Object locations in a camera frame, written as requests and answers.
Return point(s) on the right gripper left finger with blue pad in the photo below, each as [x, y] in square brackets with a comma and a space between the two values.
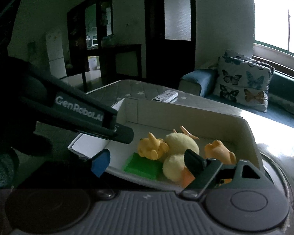
[100, 162]

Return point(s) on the butterfly print cushion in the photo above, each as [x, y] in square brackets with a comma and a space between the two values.
[244, 81]

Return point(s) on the dark door with glass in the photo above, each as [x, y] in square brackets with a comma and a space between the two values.
[170, 32]

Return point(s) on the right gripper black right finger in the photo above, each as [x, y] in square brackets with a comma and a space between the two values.
[205, 173]

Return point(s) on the yellow plush duck toy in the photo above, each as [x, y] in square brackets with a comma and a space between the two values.
[178, 143]

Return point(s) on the white refrigerator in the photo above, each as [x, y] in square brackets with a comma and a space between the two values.
[55, 52]

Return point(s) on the orange rubber pig toy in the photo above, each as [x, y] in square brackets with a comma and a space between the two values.
[217, 150]

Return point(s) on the white remote control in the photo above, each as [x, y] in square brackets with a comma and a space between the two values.
[166, 96]

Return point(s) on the window with green frame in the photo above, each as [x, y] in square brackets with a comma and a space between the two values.
[274, 24]

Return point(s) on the teal sofa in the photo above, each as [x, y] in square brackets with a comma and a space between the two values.
[277, 104]

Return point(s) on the dark wooden cabinet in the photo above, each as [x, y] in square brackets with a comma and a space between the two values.
[91, 35]

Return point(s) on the green block toy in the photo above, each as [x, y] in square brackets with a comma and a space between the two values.
[143, 167]

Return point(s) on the orange triceratops toy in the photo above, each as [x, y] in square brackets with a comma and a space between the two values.
[152, 148]

